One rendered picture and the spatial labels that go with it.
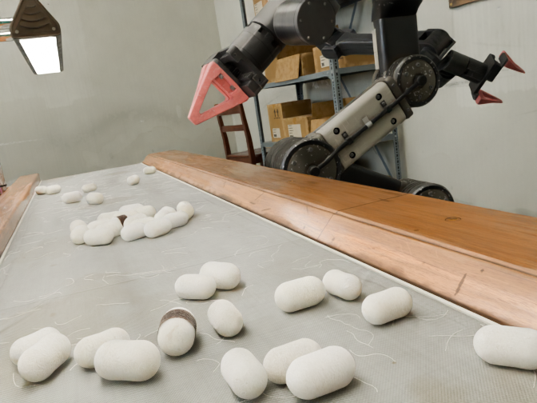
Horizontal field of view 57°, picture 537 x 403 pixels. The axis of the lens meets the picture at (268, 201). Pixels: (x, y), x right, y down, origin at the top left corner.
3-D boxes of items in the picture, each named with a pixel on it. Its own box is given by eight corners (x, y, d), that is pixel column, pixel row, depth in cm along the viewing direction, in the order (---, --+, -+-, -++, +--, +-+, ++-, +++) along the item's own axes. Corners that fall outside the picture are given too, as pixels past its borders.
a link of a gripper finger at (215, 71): (176, 103, 63) (223, 49, 64) (165, 105, 70) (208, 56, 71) (215, 139, 65) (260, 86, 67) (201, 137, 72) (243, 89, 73)
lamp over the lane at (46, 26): (64, 71, 143) (57, 45, 142) (61, 33, 86) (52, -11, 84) (33, 75, 140) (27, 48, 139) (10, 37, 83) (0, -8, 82)
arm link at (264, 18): (292, 23, 73) (268, -8, 70) (320, 21, 67) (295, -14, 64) (263, 57, 72) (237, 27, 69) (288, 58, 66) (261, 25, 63)
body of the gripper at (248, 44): (224, 53, 62) (261, 11, 63) (203, 63, 71) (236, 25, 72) (260, 91, 64) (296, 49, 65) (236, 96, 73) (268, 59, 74)
